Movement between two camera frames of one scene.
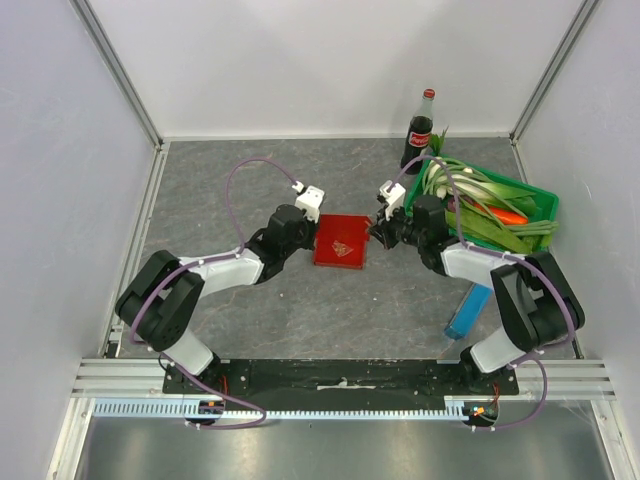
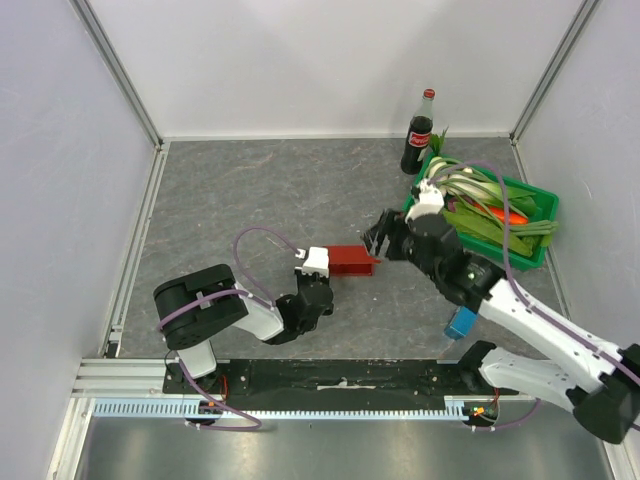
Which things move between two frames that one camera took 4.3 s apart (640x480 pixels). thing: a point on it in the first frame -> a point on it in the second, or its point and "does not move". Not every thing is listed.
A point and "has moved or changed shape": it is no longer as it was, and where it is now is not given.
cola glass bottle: (419, 135) does not move
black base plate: (336, 385) does not move
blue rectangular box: (468, 312) does not move
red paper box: (340, 240) has moved or changed shape
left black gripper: (311, 224) -> (302, 277)
